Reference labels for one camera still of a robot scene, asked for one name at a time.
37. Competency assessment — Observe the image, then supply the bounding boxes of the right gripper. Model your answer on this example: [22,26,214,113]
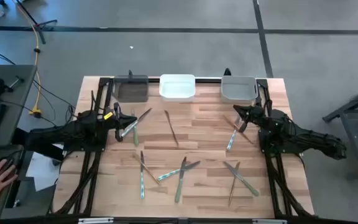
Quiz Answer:
[233,105,264,134]

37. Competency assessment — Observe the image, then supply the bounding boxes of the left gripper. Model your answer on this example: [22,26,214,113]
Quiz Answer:
[103,101,138,143]

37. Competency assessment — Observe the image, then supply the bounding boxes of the blue-handled knife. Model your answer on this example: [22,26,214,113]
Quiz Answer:
[121,108,153,138]
[139,150,145,200]

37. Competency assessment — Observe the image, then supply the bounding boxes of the blue-handled fork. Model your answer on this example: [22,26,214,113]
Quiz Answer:
[226,116,242,152]

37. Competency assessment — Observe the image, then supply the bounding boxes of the wooden chopstick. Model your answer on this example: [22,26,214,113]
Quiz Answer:
[227,161,241,207]

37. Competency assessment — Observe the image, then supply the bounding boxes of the grey plastic bin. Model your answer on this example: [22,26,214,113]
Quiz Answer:
[221,75,259,104]

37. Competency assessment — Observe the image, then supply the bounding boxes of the dark transparent bin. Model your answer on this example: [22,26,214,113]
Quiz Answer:
[113,74,150,103]

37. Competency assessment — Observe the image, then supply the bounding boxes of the white plastic bin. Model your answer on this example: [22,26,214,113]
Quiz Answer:
[159,73,196,103]

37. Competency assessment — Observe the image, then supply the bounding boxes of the black metal bar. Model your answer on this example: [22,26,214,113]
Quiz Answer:
[11,126,65,162]

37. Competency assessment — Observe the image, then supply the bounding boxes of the black computer mouse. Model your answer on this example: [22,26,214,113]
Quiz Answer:
[0,157,20,178]

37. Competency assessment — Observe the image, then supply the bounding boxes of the black tripod stand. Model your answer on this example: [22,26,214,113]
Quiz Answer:
[14,0,58,45]

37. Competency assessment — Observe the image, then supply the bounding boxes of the black aluminium table frame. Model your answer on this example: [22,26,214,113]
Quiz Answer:
[50,76,315,224]

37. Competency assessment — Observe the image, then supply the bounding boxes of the silver metal bracket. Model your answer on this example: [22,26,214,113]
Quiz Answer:
[78,217,114,224]
[252,218,288,224]

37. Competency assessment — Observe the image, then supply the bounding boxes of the yellow cable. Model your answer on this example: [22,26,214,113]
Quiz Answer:
[11,0,43,118]

